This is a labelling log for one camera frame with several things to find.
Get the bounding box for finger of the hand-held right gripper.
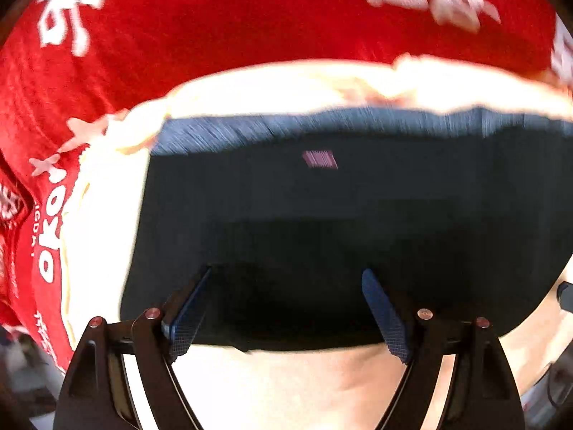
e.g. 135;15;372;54
557;281;573;312

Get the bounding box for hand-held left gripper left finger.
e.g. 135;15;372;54
53;266;212;430

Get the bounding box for cream cushion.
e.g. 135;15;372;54
60;54;573;430

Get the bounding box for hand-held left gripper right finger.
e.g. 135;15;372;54
361;269;525;430

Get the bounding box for red printed blanket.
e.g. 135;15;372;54
0;0;573;373

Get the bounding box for black pants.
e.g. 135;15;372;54
120;106;573;353

